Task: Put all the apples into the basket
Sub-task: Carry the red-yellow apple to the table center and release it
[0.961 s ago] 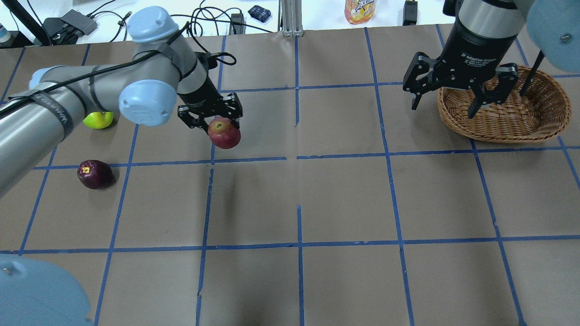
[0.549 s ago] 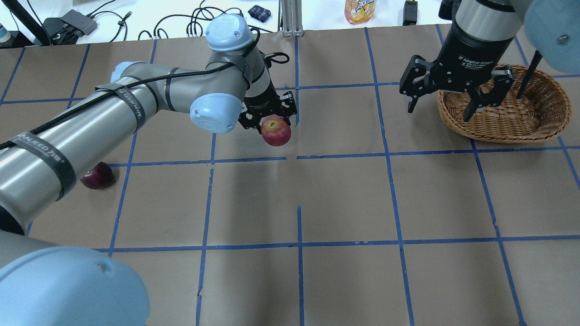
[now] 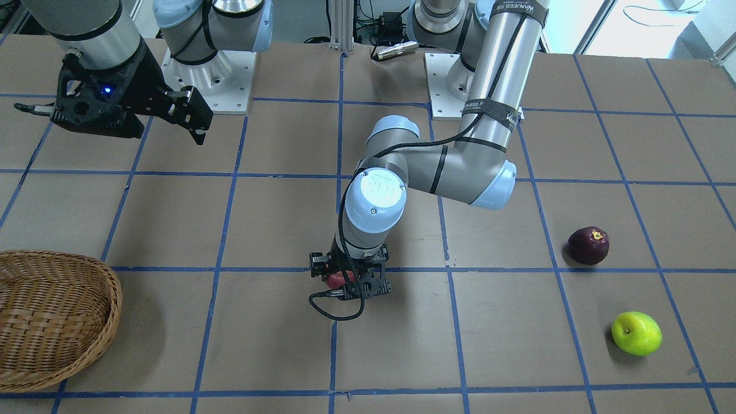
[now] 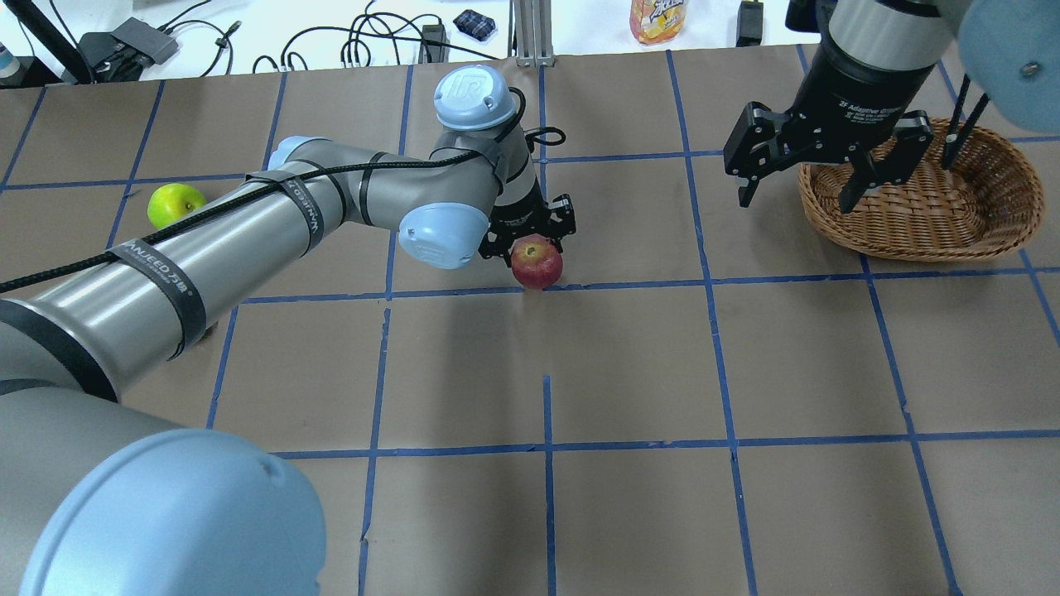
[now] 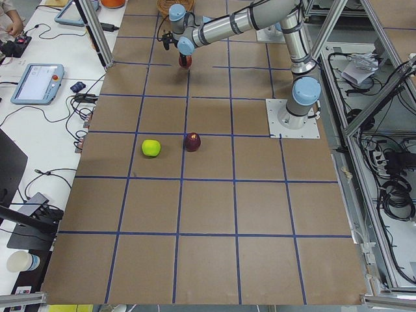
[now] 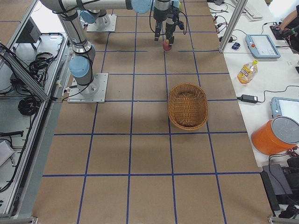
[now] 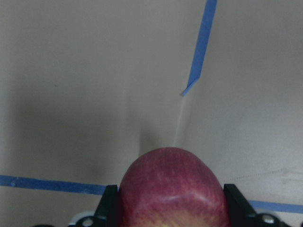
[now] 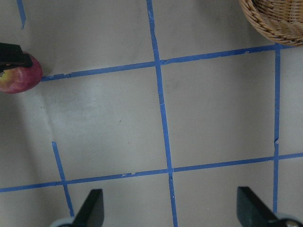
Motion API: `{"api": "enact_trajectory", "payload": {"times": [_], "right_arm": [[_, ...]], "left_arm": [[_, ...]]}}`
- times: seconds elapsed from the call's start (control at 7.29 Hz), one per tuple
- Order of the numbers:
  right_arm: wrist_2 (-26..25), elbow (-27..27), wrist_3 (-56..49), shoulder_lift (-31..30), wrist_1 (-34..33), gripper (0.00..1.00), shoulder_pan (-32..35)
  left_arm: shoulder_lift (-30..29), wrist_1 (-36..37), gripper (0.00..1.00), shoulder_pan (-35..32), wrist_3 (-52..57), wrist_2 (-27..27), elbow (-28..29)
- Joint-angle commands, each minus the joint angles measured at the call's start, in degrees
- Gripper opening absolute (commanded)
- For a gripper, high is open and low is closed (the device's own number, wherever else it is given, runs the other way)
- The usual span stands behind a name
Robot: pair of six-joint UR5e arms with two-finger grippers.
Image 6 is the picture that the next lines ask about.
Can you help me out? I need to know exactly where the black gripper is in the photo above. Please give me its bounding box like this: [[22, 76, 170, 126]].
[[153, 0, 178, 46]]

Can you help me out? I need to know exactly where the red yellow apple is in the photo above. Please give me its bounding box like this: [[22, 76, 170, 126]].
[[163, 40, 172, 51]]

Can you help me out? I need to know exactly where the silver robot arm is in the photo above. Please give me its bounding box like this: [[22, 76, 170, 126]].
[[42, 0, 180, 98]]

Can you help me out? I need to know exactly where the wicker basket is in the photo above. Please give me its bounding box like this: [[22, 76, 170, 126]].
[[167, 83, 208, 131]]

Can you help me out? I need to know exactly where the dark blue pouch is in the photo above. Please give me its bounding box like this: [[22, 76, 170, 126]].
[[231, 42, 241, 50]]

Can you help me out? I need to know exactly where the orange drink bottle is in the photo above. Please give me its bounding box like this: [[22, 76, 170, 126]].
[[237, 60, 258, 84]]

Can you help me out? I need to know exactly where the left teach pendant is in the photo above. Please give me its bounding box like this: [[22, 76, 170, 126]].
[[245, 35, 281, 59]]

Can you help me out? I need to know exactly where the teach pendant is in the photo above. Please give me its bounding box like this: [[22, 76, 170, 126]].
[[245, 35, 281, 59], [271, 97, 299, 123]]

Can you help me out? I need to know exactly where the right teach pendant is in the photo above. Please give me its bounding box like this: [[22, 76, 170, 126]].
[[271, 97, 299, 123]]

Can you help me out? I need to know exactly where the orange bucket with lid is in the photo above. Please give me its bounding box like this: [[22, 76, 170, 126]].
[[251, 116, 299, 155]]

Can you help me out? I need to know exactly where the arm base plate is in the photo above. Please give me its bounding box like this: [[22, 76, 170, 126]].
[[87, 14, 117, 33]]

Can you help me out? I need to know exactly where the aluminium frame post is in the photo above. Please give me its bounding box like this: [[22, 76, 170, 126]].
[[219, 0, 247, 53]]

